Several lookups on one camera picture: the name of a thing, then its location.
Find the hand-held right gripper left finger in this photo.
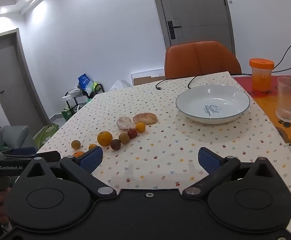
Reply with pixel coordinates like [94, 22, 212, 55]
[16, 146, 117, 200]

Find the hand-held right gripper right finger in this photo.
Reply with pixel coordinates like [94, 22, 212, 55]
[182, 147, 285, 200]

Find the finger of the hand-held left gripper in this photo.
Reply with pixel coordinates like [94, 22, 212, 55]
[12, 147, 37, 155]
[0, 151, 61, 163]

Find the medium orange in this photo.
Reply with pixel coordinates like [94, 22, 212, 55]
[97, 131, 113, 147]

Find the dark brown round fruit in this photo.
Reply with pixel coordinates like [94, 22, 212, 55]
[110, 139, 122, 151]

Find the white plate with blue rim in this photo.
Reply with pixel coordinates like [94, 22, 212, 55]
[175, 84, 251, 125]

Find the green patterned bag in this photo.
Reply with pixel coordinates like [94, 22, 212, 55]
[33, 124, 60, 150]

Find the grey sofa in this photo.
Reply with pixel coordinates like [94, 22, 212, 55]
[0, 112, 40, 155]

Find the small peeled pomelo piece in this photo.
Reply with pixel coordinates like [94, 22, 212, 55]
[117, 116, 133, 130]

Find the floral dotted tablecloth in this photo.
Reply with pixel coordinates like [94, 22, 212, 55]
[36, 71, 291, 235]

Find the black metal rack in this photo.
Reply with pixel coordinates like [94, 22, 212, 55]
[62, 84, 106, 114]

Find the white cloth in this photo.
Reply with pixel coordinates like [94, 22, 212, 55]
[62, 89, 83, 101]

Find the large peeled pomelo piece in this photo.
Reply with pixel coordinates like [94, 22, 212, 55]
[133, 113, 158, 125]

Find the plain grey door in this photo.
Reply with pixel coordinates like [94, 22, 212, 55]
[0, 29, 50, 132]

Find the blue plastic bag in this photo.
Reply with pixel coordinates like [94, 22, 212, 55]
[78, 74, 93, 91]

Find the white plastic bag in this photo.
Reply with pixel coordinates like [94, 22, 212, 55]
[109, 80, 131, 91]

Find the colourful table mat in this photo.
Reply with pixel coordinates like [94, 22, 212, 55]
[233, 74, 291, 170]

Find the orange lidded jar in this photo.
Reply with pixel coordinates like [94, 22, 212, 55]
[249, 58, 274, 92]

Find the flat cardboard box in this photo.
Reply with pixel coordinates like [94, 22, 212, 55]
[131, 69, 166, 87]

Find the ribbed clear glass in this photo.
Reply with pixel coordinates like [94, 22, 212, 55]
[275, 76, 291, 123]

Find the orange leather chair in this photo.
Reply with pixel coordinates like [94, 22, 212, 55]
[164, 41, 242, 79]

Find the grey door with lock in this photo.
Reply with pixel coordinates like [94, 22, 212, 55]
[150, 0, 236, 53]

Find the black cable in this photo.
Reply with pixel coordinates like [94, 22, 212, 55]
[155, 44, 291, 90]

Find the black door lock handle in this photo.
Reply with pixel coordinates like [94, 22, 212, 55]
[167, 21, 181, 40]

